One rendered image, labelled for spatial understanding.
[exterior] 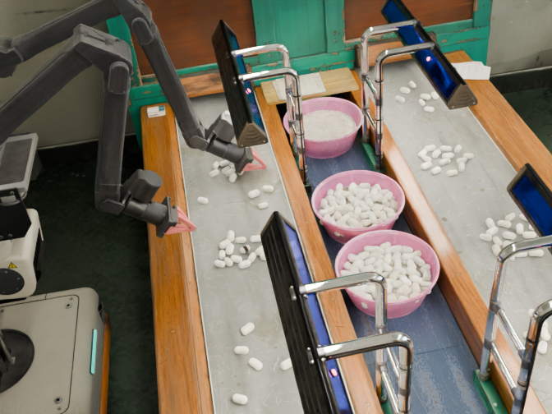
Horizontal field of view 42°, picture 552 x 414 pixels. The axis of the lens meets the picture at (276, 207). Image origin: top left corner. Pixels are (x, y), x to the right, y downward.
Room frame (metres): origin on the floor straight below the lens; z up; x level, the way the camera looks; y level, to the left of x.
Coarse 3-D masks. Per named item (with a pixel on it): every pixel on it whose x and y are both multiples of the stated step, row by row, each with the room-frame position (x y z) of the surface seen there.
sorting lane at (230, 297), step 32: (192, 160) 1.90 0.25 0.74; (192, 192) 1.73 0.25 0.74; (224, 192) 1.71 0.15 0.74; (224, 224) 1.56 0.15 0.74; (256, 224) 1.54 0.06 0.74; (256, 256) 1.41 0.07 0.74; (224, 288) 1.30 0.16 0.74; (256, 288) 1.29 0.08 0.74; (224, 320) 1.19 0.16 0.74; (256, 320) 1.18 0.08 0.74; (224, 352) 1.09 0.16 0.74; (256, 352) 1.08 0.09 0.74; (288, 352) 1.07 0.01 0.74; (224, 384) 1.00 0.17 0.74; (256, 384) 0.99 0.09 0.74; (288, 384) 0.98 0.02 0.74
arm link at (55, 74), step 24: (72, 48) 1.35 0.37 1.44; (96, 48) 1.34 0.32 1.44; (120, 48) 1.38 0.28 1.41; (48, 72) 1.35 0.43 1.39; (72, 72) 1.35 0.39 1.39; (24, 96) 1.34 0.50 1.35; (48, 96) 1.35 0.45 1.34; (0, 120) 1.34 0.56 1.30; (24, 120) 1.34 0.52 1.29; (0, 144) 1.33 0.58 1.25
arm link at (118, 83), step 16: (112, 64) 1.34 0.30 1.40; (112, 80) 1.33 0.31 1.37; (128, 80) 1.37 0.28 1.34; (112, 96) 1.36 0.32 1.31; (128, 96) 1.38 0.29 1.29; (112, 112) 1.37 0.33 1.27; (112, 128) 1.37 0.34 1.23; (112, 144) 1.37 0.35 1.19; (112, 160) 1.37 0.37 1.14; (96, 176) 1.39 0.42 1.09; (112, 176) 1.37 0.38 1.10; (96, 192) 1.36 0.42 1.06; (112, 192) 1.37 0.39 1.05; (96, 208) 1.36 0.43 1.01
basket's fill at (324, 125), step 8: (312, 112) 2.11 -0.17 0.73; (320, 112) 2.10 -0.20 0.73; (328, 112) 2.10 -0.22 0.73; (336, 112) 2.09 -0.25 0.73; (304, 120) 2.06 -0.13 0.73; (312, 120) 2.06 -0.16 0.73; (320, 120) 2.04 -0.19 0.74; (328, 120) 2.04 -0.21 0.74; (336, 120) 2.04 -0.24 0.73; (344, 120) 2.03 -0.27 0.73; (352, 120) 2.04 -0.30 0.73; (304, 128) 2.02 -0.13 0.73; (312, 128) 2.00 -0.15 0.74; (320, 128) 1.99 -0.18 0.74; (328, 128) 2.00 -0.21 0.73; (336, 128) 1.98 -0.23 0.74; (344, 128) 1.99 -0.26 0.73; (352, 128) 1.98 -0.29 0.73; (312, 136) 1.96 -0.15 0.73; (320, 136) 1.95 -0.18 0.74; (328, 136) 1.95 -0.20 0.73; (336, 136) 1.94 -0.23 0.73
